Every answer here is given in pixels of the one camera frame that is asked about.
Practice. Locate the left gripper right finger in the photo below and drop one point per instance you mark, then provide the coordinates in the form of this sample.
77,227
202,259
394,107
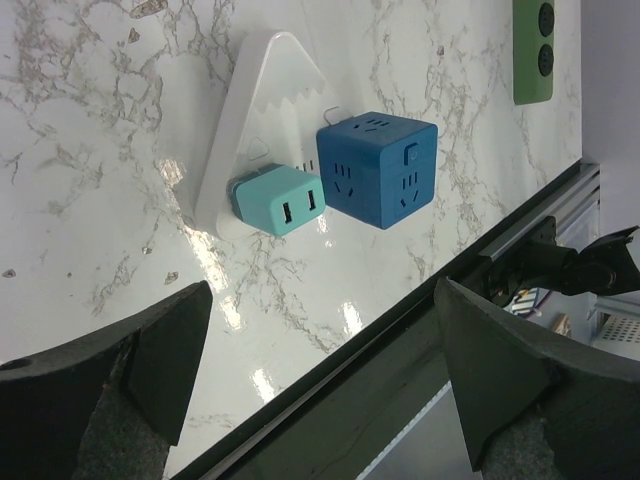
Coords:
575,404

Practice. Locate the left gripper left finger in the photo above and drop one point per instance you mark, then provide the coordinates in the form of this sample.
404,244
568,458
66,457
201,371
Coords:
109,404

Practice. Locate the teal usb charger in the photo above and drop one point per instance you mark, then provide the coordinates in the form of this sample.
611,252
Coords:
277,199

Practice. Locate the blue cube socket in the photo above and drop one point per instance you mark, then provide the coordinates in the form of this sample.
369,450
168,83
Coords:
378,168

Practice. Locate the white triangular power strip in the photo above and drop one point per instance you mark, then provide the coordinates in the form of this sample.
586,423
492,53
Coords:
277,101

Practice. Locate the green power strip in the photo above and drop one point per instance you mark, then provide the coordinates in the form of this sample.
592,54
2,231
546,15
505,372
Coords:
533,50

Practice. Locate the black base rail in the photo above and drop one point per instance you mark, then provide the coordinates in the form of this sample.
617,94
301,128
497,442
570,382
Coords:
335,420

